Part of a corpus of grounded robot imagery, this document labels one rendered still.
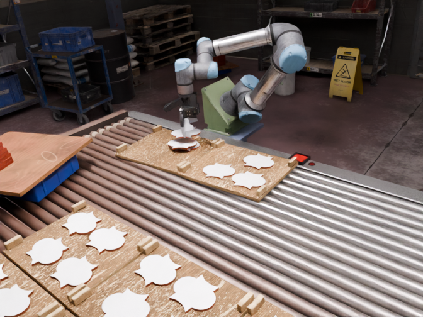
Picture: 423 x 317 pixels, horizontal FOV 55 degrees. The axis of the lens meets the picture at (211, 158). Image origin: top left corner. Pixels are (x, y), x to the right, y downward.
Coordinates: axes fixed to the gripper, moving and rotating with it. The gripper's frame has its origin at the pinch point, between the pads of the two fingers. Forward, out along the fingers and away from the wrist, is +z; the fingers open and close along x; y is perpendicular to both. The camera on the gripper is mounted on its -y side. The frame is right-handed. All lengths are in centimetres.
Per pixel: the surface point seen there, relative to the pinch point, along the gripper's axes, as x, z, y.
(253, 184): -36, 7, 37
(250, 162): -17.5, 6.9, 33.4
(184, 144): -5.2, 4.4, 0.4
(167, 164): -19.7, 7.8, -4.5
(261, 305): -98, 7, 45
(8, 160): -42, -5, -68
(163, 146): -1.0, 7.8, -11.8
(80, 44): 254, 10, -185
